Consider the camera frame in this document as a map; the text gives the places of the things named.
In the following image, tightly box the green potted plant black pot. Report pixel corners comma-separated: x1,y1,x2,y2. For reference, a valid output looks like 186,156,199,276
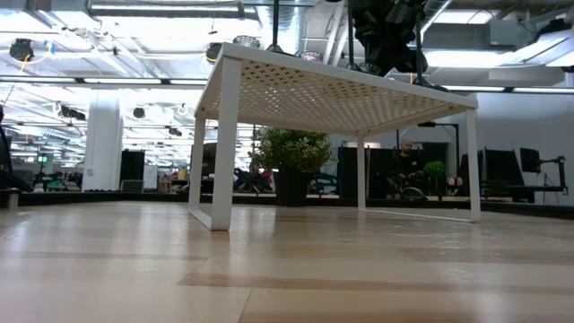
248,127,335,207

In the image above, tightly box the black computer monitor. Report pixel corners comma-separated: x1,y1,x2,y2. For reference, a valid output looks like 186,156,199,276
204,142,220,180

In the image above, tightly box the black monitor on arm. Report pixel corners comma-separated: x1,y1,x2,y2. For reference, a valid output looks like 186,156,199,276
519,146,569,196

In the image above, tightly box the white perforated metal shelf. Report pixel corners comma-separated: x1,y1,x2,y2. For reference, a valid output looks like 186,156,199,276
187,42,483,232

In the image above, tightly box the black room divider panel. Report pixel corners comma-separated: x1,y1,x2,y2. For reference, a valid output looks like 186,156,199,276
478,149,526,201

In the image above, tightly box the black ceiling device yellow cable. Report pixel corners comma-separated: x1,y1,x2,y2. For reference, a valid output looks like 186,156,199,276
8,38,50,64

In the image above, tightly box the silver vertical ventilation duct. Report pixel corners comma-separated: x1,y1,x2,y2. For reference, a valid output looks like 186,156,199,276
257,0,306,57

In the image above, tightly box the small green background plant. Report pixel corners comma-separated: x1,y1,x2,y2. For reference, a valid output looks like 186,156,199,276
423,161,448,180

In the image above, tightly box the black office partition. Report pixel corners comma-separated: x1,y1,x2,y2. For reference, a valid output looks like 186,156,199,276
335,143,449,201

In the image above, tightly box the black tall cabinet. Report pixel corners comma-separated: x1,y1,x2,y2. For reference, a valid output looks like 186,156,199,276
119,150,146,182

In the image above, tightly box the white building column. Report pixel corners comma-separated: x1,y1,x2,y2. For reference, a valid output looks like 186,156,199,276
82,89,125,193

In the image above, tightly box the person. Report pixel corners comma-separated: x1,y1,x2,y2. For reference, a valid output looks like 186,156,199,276
385,138,425,201

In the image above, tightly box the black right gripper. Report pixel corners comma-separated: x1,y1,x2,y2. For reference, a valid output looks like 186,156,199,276
351,0,430,76

